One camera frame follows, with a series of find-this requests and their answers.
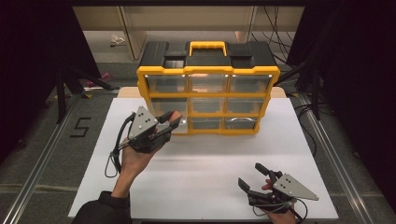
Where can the grid of clear drawers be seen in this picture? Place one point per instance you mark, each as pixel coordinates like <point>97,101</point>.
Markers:
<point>207,83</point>

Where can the crumpled white paper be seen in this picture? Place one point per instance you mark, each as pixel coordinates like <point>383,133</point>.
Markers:
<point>117,40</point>

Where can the beige shelf unit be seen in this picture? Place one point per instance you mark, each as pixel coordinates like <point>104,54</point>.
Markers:
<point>130,28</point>

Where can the person's left hand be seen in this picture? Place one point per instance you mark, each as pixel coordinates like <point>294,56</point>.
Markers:
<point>134,165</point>

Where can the black metal stand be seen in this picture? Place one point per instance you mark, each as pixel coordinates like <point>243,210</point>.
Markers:
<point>60,93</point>
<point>315,90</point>

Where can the transparent pull-out drawer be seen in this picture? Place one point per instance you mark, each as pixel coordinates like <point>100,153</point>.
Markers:
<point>184,128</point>

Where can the white foam board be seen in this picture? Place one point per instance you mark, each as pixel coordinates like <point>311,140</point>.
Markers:
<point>199,161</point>

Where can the person's right hand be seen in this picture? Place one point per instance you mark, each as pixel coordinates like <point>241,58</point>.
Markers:
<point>281,218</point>

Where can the metal floor rail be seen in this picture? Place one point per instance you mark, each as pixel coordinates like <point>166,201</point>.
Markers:
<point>339,165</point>
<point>37,168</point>

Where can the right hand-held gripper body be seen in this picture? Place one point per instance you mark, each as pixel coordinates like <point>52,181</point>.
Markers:
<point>291,188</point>

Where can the yellow and black organizer cabinet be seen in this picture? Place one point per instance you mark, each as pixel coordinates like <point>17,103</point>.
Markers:
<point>207,70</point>

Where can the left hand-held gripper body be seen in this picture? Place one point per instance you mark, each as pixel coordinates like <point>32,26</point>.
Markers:
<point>141,123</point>

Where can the pink object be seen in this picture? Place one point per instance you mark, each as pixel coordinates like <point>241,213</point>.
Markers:
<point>105,76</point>

